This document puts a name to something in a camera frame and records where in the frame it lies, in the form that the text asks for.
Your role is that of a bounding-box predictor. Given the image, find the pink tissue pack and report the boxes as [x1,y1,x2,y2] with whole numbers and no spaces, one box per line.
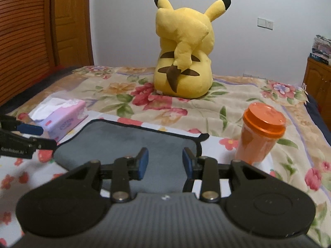
[28,97,89,142]

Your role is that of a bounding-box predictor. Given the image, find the grey towel with black trim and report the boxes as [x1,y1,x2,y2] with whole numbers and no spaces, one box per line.
[53,119,210,195]

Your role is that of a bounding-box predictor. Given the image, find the orange plastic cup with lid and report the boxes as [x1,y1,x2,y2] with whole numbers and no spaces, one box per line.
[234,102,287,166]

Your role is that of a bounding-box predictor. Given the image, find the floral blanket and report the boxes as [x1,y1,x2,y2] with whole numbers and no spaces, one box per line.
[0,64,331,248]

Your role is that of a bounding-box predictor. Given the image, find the wooden louvered wardrobe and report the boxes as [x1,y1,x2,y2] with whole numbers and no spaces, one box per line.
[0,0,56,107]

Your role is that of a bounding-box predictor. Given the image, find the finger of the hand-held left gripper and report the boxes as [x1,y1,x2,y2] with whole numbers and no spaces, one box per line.
[0,129,57,151]
[0,115,43,136]

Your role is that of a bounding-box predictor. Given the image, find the yellow plush toy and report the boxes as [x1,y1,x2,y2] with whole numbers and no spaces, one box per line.
[153,0,231,99]

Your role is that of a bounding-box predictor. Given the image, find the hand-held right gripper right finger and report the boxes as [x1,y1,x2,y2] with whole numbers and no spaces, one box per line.
[182,147,267,203]

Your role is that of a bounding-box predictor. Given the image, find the wooden door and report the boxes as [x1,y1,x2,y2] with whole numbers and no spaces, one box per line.
[51,0,94,67]

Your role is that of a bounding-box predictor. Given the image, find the wooden cabinet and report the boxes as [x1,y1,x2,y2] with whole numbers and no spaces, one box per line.
[302,57,331,126]

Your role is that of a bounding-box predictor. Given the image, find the stack of magazines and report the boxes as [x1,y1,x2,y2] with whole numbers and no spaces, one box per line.
[311,34,331,66]

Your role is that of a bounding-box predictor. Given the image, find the white wall switch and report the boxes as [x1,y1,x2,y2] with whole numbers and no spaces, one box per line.
[257,17,275,30]

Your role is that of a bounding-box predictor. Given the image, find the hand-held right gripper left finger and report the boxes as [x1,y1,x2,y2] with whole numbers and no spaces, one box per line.
[62,147,149,203]

